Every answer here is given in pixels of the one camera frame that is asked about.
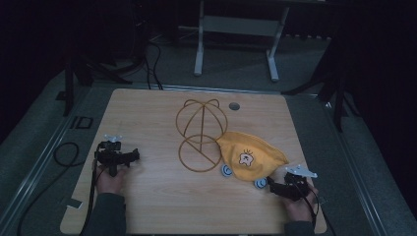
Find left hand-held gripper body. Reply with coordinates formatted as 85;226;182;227
94;133;133;178

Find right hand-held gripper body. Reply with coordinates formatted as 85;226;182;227
278;163;319;203

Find yellow hat with bear print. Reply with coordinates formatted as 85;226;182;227
215;131;290;191

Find person's right hand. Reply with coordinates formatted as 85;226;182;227
282;184;320;224

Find person's left hand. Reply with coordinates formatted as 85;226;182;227
95;165;128;196

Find black tripod stand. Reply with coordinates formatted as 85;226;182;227
281;35;360;134
62;45;147;118

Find white metal stand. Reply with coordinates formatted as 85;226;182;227
193;0;291;83

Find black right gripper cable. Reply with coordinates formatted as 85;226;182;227
293;178;337;236

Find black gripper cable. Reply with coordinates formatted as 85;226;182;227
79;158;100;236
293;178;337;236

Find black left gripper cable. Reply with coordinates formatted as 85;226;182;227
79;158;100;236

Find black looped floor cable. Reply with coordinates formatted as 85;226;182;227
17;141;81;236

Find metal floor rail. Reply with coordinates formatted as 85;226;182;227
0;86;94;227
309;92;391;236

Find brown wire hat stand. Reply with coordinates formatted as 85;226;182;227
175;98;229;174

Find black floor cables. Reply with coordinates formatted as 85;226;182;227
143;40;164;91

